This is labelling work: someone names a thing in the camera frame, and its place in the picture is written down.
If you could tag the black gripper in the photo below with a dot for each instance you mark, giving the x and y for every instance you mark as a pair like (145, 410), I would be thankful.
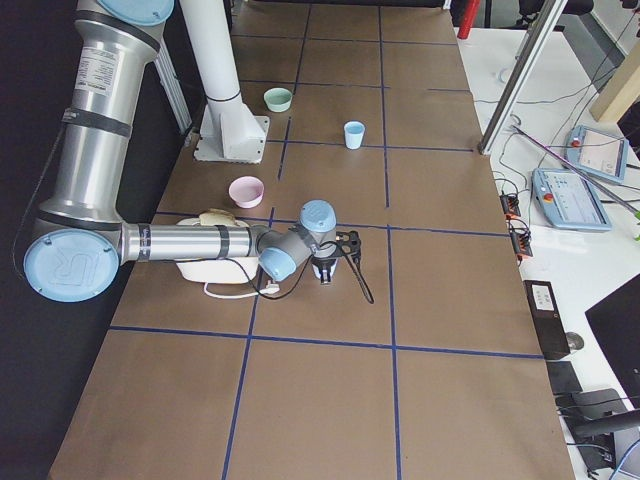
(325, 263)

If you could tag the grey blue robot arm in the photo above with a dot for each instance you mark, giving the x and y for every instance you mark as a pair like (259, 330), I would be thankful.
(80, 238)

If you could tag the white toaster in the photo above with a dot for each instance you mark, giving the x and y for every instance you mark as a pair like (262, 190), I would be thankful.
(217, 271)

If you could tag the pink bowl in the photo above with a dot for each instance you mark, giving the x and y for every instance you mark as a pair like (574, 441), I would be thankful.
(246, 191)

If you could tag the bread slice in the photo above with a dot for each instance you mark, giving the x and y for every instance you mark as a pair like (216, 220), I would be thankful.
(213, 217)

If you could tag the green bowl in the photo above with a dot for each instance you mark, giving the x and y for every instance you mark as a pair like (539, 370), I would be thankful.
(278, 99)

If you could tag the black box with label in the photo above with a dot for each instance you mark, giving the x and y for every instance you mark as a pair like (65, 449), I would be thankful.
(546, 318)

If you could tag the teach pendant near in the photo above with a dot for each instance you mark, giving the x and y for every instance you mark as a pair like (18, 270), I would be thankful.
(568, 202)

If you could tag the teach pendant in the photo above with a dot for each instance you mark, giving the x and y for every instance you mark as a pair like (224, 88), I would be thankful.
(568, 202)
(598, 153)

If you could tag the red cylinder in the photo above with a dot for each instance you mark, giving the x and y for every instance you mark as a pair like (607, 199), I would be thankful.
(469, 15)

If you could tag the teach pendant far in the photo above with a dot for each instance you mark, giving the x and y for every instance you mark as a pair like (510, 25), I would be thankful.
(598, 153)

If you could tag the black monitor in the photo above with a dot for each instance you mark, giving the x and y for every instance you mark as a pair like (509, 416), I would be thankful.
(614, 321)

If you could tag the white camera pole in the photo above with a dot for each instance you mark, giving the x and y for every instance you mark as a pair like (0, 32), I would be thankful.
(208, 31)

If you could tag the aluminium frame post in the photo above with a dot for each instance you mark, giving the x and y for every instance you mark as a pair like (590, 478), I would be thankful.
(531, 48)

